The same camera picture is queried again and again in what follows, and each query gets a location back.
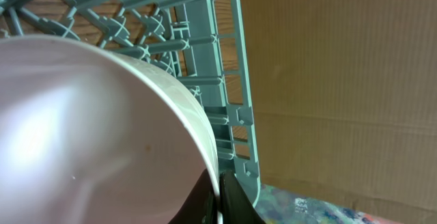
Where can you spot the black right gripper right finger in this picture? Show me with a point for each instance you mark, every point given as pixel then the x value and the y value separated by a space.
pixel 235 205

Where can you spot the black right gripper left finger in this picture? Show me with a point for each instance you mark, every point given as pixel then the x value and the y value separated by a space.
pixel 199 206

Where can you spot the small pink-white dish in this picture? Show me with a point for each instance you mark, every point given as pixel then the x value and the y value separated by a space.
pixel 90 136

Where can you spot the grey dishwasher rack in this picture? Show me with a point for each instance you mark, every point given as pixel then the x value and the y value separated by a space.
pixel 199 42

